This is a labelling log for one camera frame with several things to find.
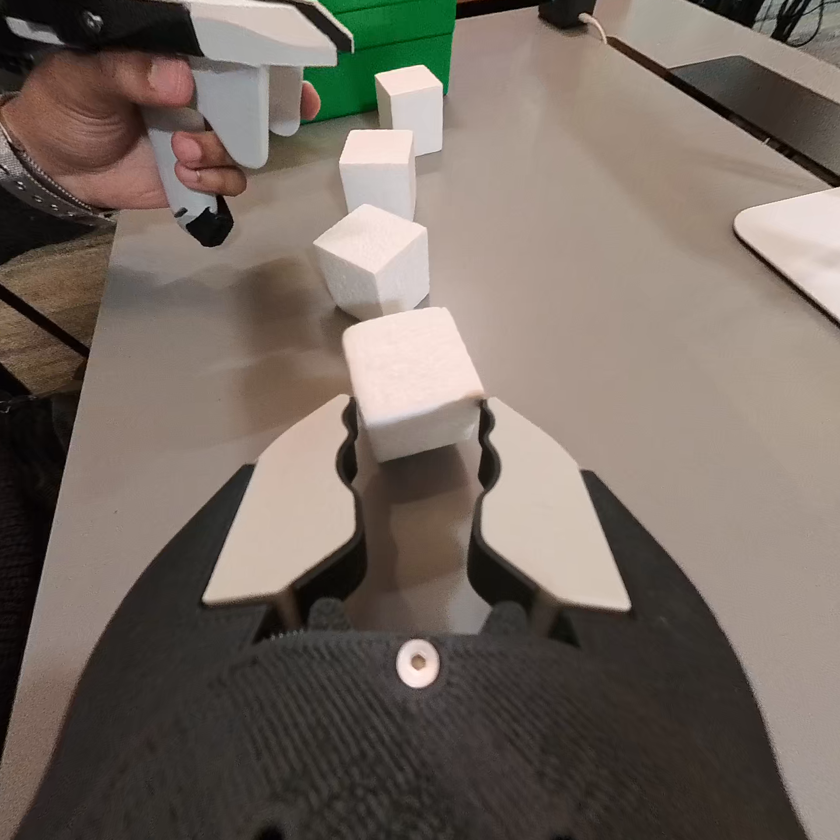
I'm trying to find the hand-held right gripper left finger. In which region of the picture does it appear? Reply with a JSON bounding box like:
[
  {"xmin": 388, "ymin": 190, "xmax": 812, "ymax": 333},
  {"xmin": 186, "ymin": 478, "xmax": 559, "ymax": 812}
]
[{"xmin": 200, "ymin": 392, "xmax": 367, "ymax": 627}]

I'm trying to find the green plastic bin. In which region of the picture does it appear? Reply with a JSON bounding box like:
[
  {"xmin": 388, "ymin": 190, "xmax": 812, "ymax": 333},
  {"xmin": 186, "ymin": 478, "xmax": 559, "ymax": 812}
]
[{"xmin": 298, "ymin": 0, "xmax": 457, "ymax": 122}]

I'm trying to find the silver metal watch band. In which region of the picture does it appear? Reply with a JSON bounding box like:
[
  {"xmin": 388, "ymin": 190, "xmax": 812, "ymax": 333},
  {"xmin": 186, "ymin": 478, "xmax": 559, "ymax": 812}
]
[{"xmin": 0, "ymin": 92, "xmax": 118, "ymax": 224}]

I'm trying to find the dark flat desk panel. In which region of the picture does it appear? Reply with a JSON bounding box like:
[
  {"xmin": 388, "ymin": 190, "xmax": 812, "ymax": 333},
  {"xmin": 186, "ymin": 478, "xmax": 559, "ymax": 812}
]
[{"xmin": 664, "ymin": 56, "xmax": 840, "ymax": 186}]

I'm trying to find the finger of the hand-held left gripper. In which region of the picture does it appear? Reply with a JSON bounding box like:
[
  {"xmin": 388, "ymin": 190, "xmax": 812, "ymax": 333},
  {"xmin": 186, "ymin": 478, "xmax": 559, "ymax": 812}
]
[
  {"xmin": 187, "ymin": 0, "xmax": 357, "ymax": 170},
  {"xmin": 269, "ymin": 64, "xmax": 307, "ymax": 137}
]

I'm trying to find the person's left hand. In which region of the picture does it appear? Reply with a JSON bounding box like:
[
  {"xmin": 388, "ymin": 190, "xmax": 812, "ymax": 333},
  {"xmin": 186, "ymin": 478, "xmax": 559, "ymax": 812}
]
[{"xmin": 16, "ymin": 49, "xmax": 322, "ymax": 212}]

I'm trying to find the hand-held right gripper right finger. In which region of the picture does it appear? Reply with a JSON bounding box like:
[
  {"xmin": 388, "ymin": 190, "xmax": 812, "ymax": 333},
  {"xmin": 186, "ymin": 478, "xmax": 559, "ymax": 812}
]
[{"xmin": 466, "ymin": 395, "xmax": 634, "ymax": 636}]

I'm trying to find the black power adapter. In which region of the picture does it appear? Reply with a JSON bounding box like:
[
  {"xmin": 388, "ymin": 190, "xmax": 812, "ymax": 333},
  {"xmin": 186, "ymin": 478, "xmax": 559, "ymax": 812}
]
[{"xmin": 538, "ymin": 0, "xmax": 597, "ymax": 29}]

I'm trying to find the white foam cube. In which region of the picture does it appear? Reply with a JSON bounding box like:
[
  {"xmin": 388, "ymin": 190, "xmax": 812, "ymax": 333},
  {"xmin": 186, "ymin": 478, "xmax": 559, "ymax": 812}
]
[
  {"xmin": 375, "ymin": 66, "xmax": 445, "ymax": 157},
  {"xmin": 313, "ymin": 203, "xmax": 431, "ymax": 316},
  {"xmin": 343, "ymin": 307, "xmax": 487, "ymax": 463},
  {"xmin": 339, "ymin": 129, "xmax": 417, "ymax": 221}
]

